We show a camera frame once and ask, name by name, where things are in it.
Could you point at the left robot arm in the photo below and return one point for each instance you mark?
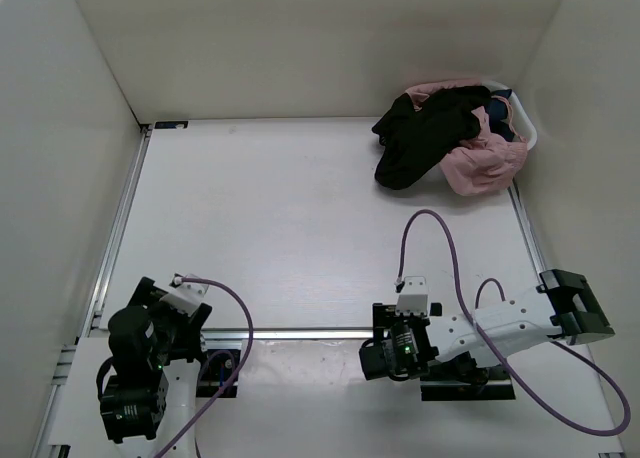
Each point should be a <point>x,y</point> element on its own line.
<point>147,387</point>

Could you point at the pink trousers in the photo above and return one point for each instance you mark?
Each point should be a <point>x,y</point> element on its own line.
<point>485,164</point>

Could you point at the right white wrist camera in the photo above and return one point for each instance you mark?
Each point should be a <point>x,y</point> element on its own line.
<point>412,297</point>

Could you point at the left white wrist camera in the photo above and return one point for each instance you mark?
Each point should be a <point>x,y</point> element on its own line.
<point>184,295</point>

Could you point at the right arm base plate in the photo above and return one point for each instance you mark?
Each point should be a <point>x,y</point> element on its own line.
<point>481,384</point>

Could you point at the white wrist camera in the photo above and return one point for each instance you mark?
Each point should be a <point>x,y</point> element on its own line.
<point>412,297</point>
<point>184,295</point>

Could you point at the navy blue garment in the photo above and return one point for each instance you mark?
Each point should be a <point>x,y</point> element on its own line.
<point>497,111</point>

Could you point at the left aluminium frame rail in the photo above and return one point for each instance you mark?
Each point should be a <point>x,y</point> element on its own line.
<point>95,304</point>

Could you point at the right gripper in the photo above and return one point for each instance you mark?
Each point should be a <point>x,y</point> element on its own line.
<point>384,316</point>

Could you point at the front aluminium frame rail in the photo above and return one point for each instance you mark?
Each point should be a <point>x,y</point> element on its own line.
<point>281,334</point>

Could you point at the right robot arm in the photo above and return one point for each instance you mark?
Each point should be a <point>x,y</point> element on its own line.
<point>562,307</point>

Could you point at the black trousers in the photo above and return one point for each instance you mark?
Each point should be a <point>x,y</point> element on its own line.
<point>415,138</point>

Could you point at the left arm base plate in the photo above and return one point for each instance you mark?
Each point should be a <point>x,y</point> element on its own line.
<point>216,370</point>

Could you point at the white laundry basket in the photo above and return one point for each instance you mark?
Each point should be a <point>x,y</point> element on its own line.
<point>520,119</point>

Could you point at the blue label sticker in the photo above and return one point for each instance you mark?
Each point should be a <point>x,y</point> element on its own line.
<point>168,125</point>

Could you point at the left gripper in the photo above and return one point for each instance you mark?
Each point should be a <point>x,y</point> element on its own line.
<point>187,327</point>

